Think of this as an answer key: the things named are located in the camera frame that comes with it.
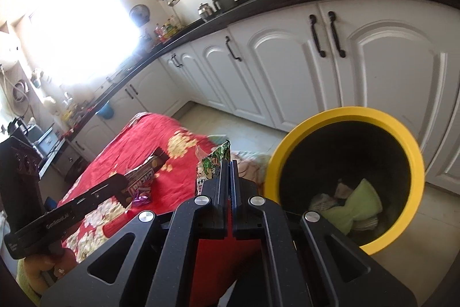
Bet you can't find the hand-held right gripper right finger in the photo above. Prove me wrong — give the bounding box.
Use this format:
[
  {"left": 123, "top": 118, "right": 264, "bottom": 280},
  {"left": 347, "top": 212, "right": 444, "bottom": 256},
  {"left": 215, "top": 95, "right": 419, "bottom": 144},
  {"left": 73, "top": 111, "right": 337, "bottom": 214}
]
[{"left": 230, "top": 159, "right": 419, "bottom": 307}]

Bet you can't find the pale dotted cloth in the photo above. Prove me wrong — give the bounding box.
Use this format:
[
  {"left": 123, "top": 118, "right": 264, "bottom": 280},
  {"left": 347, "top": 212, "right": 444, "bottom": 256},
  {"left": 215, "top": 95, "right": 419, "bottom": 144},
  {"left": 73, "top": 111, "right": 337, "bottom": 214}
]
[{"left": 206, "top": 134, "right": 274, "bottom": 182}]

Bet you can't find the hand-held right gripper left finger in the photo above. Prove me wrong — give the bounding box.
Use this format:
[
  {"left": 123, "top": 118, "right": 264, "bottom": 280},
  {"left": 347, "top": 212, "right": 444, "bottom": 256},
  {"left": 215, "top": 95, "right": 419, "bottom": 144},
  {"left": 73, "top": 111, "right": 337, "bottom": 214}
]
[{"left": 39, "top": 159, "right": 231, "bottom": 307}]

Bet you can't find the row of condiment bottles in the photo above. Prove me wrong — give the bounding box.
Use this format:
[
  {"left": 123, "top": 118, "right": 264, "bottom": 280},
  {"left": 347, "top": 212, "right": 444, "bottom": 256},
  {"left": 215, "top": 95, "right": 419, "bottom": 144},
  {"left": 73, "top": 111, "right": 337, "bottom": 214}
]
[{"left": 154, "top": 16, "right": 185, "bottom": 42}]

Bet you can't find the red floral blanket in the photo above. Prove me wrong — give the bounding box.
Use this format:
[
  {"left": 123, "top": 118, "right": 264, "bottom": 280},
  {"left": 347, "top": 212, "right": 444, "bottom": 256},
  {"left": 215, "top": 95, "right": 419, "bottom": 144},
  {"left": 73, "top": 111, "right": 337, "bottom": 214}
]
[{"left": 57, "top": 112, "right": 267, "bottom": 307}]

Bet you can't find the person's left hand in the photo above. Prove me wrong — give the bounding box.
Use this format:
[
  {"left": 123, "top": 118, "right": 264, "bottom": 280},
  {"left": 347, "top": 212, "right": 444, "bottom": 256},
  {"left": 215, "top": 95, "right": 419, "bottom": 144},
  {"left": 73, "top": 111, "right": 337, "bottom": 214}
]
[{"left": 18, "top": 247, "right": 78, "bottom": 297}]

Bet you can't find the yellow trash bin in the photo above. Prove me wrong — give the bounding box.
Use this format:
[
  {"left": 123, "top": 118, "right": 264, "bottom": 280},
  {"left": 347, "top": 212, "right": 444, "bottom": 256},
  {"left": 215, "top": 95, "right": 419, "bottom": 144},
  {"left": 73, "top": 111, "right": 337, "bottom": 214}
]
[{"left": 263, "top": 106, "right": 426, "bottom": 256}]

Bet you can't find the purple candy wrapper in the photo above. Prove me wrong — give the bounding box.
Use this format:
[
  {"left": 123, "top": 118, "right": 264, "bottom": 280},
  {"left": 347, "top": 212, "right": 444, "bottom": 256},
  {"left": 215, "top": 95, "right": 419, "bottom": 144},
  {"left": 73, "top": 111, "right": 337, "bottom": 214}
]
[{"left": 131, "top": 193, "right": 152, "bottom": 207}]

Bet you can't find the white kitchen base cabinet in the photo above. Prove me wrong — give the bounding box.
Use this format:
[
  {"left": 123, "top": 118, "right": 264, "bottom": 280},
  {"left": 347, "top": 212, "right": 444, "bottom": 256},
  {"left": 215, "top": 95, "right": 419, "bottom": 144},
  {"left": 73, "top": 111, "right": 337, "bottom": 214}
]
[{"left": 39, "top": 0, "right": 460, "bottom": 193}]

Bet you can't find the blue decorative plate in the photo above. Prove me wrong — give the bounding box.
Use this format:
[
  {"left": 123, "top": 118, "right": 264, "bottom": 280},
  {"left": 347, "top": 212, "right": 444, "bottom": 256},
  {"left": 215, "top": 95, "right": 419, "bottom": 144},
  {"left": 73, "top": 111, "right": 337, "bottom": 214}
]
[{"left": 129, "top": 3, "right": 151, "bottom": 28}]

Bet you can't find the dark lidded pot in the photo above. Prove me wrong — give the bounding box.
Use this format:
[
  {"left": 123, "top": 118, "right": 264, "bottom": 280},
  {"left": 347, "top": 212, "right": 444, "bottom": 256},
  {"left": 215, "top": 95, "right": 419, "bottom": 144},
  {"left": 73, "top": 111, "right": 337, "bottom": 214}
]
[{"left": 212, "top": 0, "right": 236, "bottom": 13}]

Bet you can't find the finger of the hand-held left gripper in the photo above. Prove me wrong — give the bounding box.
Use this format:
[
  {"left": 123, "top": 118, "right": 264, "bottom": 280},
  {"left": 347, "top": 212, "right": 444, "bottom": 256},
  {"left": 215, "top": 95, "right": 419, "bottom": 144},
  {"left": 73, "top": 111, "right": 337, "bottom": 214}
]
[{"left": 76, "top": 172, "right": 128, "bottom": 213}]

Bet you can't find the brown chocolate bar wrapper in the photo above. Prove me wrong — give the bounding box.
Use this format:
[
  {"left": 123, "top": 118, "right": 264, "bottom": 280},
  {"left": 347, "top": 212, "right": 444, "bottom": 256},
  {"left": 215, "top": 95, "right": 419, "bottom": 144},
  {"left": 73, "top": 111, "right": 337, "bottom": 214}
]
[{"left": 117, "top": 147, "right": 170, "bottom": 211}]

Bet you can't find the steel pot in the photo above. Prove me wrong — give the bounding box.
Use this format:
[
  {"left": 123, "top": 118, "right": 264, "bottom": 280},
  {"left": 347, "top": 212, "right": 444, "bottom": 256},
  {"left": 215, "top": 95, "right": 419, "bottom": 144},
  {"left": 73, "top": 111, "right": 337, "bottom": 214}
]
[{"left": 197, "top": 2, "right": 214, "bottom": 22}]

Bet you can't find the pale green cloth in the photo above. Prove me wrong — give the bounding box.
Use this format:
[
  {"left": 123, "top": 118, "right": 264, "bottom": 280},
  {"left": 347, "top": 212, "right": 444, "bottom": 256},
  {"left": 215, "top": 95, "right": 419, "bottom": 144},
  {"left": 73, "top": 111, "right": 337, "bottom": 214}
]
[{"left": 323, "top": 178, "right": 384, "bottom": 236}]

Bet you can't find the green snack packet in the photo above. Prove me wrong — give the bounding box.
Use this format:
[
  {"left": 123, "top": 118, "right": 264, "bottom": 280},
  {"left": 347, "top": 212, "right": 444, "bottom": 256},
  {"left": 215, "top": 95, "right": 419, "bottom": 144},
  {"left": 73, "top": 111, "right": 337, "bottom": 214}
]
[{"left": 194, "top": 140, "right": 231, "bottom": 198}]

